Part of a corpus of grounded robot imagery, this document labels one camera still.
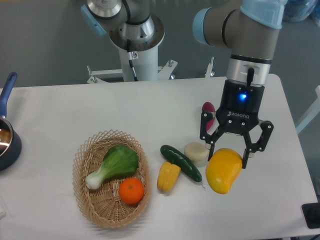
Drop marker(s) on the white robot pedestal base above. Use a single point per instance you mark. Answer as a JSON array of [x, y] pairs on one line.
[[135, 66]]

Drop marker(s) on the green bok choy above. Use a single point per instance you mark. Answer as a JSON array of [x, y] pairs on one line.
[[120, 160]]

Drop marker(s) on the orange tangerine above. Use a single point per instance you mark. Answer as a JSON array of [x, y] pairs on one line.
[[131, 191]]

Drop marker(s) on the yellow corn piece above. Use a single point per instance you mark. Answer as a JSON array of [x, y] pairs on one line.
[[167, 177]]

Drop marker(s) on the white frame at right edge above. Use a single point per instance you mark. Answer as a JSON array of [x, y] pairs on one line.
[[309, 114]]

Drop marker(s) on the blue plastic bag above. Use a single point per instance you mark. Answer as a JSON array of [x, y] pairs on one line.
[[298, 10]]

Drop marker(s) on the black device at table edge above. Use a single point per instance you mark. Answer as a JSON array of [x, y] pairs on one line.
[[311, 212]]

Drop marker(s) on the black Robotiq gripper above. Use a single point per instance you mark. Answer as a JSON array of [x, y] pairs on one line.
[[236, 101]]

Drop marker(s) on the yellow orange mango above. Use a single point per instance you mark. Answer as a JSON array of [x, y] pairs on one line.
[[222, 170]]

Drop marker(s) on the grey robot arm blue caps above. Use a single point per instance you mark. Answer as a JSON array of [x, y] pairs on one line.
[[250, 28]]

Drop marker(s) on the purple sweet potato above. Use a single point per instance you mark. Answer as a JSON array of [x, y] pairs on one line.
[[209, 107]]

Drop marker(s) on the woven wicker basket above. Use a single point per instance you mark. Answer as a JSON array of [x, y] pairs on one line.
[[103, 206]]

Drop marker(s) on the white round radish slice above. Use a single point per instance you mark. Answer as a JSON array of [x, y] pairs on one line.
[[197, 153]]

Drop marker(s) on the dark blue saucepan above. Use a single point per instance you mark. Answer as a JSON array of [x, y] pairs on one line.
[[10, 141]]

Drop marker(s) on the dark green cucumber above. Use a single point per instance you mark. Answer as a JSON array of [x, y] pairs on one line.
[[174, 156]]

